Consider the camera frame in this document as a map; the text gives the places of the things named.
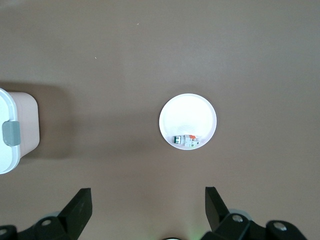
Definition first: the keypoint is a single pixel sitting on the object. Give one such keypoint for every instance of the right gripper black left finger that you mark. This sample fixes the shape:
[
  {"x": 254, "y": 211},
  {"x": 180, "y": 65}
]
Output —
[{"x": 80, "y": 212}]

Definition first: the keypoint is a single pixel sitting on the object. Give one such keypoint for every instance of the small green-capped clear item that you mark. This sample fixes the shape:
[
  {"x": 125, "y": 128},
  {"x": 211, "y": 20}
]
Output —
[{"x": 186, "y": 141}]

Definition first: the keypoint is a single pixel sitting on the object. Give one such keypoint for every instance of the white lidded storage box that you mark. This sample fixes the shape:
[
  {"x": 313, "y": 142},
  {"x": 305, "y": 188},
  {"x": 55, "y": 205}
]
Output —
[{"x": 25, "y": 125}]

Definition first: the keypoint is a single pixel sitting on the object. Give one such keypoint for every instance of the pink round plate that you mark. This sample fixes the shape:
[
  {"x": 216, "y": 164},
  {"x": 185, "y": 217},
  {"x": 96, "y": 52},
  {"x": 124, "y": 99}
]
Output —
[{"x": 187, "y": 115}]

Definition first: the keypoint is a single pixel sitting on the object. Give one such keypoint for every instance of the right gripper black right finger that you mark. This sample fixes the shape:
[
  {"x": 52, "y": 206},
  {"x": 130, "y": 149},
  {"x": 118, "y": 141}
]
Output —
[{"x": 216, "y": 212}]

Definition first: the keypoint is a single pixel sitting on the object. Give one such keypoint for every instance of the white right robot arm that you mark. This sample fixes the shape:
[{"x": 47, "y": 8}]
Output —
[{"x": 171, "y": 238}]

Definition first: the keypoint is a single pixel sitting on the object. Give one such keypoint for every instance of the grey box latch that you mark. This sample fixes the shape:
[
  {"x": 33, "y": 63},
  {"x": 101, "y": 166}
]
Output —
[{"x": 11, "y": 133}]

